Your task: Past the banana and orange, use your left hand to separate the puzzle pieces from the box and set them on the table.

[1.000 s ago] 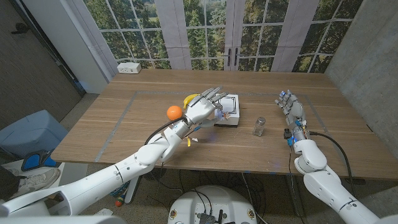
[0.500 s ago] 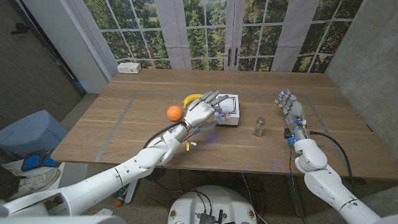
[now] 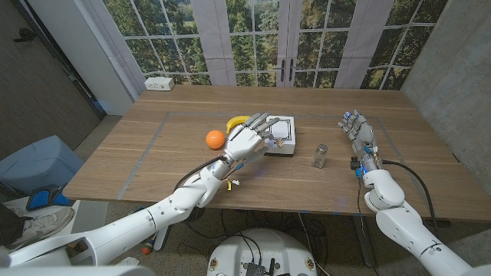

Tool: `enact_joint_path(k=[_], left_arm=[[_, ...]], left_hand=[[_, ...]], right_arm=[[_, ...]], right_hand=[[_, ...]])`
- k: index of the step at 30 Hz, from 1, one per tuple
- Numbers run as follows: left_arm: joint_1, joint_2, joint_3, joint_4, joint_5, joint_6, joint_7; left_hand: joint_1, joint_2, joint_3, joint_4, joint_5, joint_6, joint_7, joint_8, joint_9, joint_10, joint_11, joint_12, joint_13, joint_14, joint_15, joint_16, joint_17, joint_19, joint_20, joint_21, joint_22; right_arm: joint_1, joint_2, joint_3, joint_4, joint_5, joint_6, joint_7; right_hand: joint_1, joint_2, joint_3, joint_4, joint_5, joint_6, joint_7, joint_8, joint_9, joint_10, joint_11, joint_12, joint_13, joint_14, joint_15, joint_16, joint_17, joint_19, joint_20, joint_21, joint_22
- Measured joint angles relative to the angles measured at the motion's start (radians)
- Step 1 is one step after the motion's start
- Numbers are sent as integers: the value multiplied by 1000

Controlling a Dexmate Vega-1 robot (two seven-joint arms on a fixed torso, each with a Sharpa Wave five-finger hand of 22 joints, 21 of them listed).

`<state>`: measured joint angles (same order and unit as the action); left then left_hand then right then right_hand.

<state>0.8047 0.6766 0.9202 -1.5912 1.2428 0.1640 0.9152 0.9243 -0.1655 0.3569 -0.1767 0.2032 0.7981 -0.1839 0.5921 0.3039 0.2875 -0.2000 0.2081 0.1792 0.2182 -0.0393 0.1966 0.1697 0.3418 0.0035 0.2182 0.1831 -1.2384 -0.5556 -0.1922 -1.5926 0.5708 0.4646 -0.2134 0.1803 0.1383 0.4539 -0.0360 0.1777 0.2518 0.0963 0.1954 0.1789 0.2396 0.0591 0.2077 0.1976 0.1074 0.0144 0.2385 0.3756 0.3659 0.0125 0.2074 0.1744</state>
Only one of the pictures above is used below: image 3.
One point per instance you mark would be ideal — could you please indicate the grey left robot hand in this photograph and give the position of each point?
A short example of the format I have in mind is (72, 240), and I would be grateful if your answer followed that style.
(241, 142)

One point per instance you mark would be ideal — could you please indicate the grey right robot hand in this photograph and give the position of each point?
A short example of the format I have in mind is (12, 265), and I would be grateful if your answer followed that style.
(362, 134)

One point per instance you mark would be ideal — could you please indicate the orange printed puzzle piece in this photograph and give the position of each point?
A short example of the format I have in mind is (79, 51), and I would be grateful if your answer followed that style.
(279, 142)

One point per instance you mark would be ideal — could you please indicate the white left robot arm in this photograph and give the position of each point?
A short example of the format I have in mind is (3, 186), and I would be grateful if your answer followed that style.
(169, 207)

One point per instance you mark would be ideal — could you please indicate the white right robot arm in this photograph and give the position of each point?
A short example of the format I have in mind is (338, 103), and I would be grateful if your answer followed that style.
(399, 222)

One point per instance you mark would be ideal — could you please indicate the yellow banana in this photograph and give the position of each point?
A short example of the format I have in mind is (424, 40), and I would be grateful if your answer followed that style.
(234, 122)

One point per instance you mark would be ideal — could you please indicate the orange fruit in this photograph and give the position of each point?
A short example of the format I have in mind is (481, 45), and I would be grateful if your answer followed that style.
(215, 139)

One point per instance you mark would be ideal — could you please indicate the small clear glass jar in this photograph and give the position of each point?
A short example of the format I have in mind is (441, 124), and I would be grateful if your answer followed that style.
(319, 157)

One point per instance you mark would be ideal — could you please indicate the white power strip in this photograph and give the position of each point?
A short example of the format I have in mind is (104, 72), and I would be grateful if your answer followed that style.
(159, 83)

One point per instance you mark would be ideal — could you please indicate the printed window backdrop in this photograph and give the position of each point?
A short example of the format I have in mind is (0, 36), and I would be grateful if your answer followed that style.
(249, 38)

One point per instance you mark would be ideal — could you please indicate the white robot torso base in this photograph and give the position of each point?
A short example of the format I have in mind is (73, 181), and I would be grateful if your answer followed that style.
(264, 245)

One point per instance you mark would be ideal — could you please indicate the grey table leg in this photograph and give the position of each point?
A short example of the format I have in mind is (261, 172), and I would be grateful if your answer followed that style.
(364, 241)

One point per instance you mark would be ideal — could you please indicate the white table leg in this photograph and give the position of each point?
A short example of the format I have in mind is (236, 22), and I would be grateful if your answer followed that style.
(163, 239)

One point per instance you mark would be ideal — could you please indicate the red toy on floor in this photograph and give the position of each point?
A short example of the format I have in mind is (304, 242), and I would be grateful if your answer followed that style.
(146, 250)

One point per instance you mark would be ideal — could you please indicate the blue-grey bin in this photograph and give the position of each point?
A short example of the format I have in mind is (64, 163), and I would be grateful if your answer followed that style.
(38, 161)

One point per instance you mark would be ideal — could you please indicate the grey white sneaker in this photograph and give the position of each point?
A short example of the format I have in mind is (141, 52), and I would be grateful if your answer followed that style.
(42, 226)

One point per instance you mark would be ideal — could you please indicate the dark trouser leg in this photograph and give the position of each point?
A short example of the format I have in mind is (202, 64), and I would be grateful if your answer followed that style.
(11, 226)

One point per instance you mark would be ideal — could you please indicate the white box with black frame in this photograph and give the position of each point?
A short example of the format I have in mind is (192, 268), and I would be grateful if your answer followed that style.
(285, 130)

